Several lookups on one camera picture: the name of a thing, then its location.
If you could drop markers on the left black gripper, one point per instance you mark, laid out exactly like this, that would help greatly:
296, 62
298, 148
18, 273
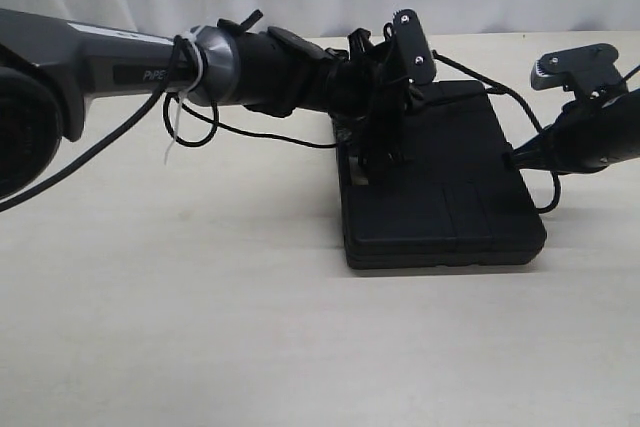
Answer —
389, 94

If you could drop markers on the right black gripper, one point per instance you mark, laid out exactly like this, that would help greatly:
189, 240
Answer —
572, 144

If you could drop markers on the black plastic carrying case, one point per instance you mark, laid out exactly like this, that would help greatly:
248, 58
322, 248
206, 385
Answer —
454, 201

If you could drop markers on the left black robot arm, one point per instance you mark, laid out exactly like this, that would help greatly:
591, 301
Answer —
52, 69

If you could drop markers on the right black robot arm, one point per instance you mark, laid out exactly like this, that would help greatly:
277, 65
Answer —
622, 122

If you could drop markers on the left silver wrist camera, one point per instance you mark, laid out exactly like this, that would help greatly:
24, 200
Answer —
410, 48

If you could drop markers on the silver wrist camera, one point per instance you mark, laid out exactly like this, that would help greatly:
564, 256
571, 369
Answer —
410, 48
582, 70

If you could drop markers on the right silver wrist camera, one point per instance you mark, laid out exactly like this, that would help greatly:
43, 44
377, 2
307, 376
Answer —
582, 70

